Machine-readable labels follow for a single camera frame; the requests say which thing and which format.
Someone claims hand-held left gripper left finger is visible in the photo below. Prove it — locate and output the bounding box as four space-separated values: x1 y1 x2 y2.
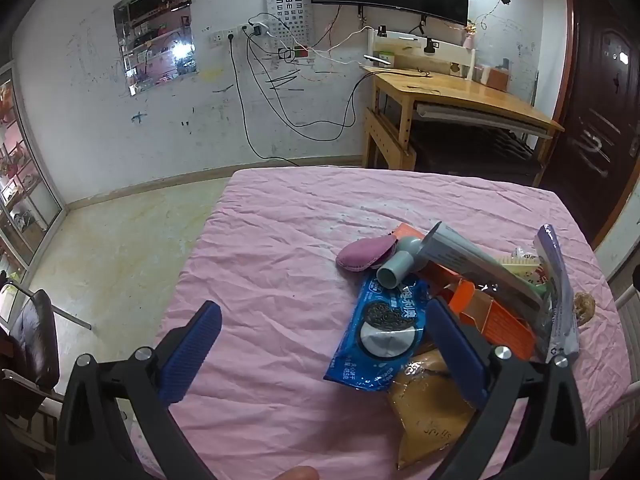
55 300 223 480

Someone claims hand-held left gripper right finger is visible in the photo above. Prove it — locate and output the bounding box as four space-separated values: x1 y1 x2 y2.
426 296 591 480

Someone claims orange carton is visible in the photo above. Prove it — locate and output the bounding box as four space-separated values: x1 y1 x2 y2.
392 222 538 361

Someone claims brown snack packet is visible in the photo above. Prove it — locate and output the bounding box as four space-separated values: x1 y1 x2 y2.
385 345 481 471

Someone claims grey toothpaste tube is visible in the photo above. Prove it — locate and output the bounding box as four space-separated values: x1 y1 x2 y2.
420 221 546 318

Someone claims blue cookie packet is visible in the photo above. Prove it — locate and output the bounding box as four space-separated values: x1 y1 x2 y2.
324 271 441 393

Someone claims grey pipe elbow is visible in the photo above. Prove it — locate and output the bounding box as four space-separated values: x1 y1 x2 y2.
376 236 428 288

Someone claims cream comb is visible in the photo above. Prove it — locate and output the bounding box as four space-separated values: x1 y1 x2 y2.
495 247 548 286

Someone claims purple pouch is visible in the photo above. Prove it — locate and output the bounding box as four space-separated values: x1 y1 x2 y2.
336 236 396 273

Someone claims person's left hand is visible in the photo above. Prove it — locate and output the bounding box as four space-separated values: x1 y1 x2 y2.
272 465 319 480

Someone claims pink tablecloth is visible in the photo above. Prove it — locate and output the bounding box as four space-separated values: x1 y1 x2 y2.
132 166 636 480

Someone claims dark leather chair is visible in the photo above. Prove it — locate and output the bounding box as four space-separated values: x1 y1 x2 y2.
0 280 93 461

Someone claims glass display cabinet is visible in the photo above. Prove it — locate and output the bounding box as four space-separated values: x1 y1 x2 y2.
0 60 66 281

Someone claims wooden desk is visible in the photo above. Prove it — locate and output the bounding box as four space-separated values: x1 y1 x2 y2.
362 67 566 173

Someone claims orange desk box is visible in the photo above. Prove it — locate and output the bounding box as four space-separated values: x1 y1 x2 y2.
485 66 511 92

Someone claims dark brown door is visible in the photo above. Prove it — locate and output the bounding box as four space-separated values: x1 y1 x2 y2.
542 0 640 246

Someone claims white desk shelf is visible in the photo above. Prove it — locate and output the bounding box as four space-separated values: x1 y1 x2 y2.
367 27 476 81

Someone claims looped black cable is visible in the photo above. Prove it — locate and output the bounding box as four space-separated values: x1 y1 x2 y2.
245 25 376 143

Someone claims black power cable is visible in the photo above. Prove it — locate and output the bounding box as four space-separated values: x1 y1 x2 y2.
227 35 301 167

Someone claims white wall power strip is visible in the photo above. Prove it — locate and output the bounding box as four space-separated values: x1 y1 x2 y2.
209 30 247 47

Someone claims red green switch box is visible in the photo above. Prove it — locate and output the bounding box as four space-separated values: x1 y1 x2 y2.
277 46 313 65

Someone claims wall mirror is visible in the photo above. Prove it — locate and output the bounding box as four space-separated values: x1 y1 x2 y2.
112 0 200 97

